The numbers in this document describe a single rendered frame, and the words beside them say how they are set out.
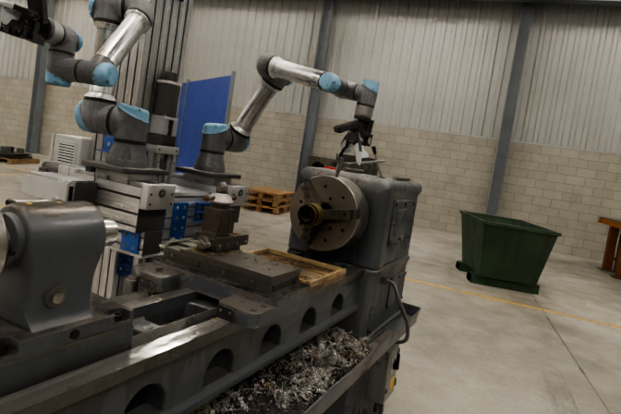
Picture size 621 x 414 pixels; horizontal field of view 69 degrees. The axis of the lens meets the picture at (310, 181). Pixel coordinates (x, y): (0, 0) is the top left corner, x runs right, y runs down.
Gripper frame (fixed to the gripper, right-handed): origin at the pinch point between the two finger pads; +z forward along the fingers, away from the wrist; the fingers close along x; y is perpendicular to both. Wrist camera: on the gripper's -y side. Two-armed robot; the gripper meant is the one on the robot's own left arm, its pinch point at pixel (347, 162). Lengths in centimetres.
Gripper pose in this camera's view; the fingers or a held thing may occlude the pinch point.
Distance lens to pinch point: 191.2
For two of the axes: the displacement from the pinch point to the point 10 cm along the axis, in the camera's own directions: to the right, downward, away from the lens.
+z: -2.4, 9.7, 1.0
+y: 8.3, 1.5, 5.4
